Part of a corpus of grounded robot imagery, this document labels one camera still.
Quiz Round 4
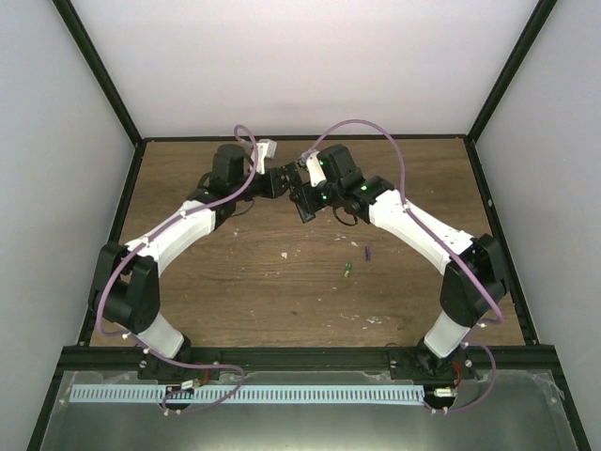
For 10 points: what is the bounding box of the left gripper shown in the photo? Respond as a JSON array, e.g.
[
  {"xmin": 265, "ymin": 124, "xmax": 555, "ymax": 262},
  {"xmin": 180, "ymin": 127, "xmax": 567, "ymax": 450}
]
[{"xmin": 231, "ymin": 167, "xmax": 297, "ymax": 202}]

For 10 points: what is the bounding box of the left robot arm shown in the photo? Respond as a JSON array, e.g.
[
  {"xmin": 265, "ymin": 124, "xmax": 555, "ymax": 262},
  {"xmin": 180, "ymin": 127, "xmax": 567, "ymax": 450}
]
[{"xmin": 89, "ymin": 140, "xmax": 301, "ymax": 380}]

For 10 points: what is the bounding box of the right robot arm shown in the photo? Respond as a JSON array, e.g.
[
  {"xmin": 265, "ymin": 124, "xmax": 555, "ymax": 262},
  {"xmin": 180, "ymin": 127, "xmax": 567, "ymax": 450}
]
[{"xmin": 290, "ymin": 145, "xmax": 508, "ymax": 379}]

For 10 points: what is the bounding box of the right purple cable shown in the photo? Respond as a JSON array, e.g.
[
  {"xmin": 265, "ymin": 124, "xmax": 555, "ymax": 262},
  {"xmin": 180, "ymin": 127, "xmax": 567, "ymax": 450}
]
[{"xmin": 301, "ymin": 118, "xmax": 504, "ymax": 416}]

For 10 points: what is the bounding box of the purple cable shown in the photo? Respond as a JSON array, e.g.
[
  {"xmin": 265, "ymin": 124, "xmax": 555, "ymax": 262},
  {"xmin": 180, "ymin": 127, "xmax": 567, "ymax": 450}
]
[
  {"xmin": 95, "ymin": 123, "xmax": 260, "ymax": 417},
  {"xmin": 301, "ymin": 118, "xmax": 504, "ymax": 416}
]

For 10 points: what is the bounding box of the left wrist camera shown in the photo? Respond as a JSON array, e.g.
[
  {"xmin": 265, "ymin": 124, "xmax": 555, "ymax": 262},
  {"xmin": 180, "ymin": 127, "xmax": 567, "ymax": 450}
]
[{"xmin": 252, "ymin": 139, "xmax": 277, "ymax": 175}]

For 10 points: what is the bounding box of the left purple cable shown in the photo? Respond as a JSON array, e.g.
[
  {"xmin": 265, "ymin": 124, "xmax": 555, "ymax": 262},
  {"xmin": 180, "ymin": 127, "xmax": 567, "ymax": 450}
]
[{"xmin": 95, "ymin": 123, "xmax": 260, "ymax": 417}]

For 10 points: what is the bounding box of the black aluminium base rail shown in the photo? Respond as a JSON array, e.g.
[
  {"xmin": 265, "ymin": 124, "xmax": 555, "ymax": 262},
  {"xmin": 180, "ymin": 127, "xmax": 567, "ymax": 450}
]
[{"xmin": 55, "ymin": 345, "xmax": 562, "ymax": 381}]

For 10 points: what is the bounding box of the black cage frame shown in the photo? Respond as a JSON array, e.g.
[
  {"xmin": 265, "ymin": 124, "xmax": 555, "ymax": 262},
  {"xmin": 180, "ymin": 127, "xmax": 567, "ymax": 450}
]
[{"xmin": 28, "ymin": 0, "xmax": 590, "ymax": 450}]

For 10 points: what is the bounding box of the light blue slotted cable duct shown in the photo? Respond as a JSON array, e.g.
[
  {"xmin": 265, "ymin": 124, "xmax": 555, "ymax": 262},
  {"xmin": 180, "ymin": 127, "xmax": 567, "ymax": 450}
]
[{"xmin": 69, "ymin": 384, "xmax": 424, "ymax": 406}]

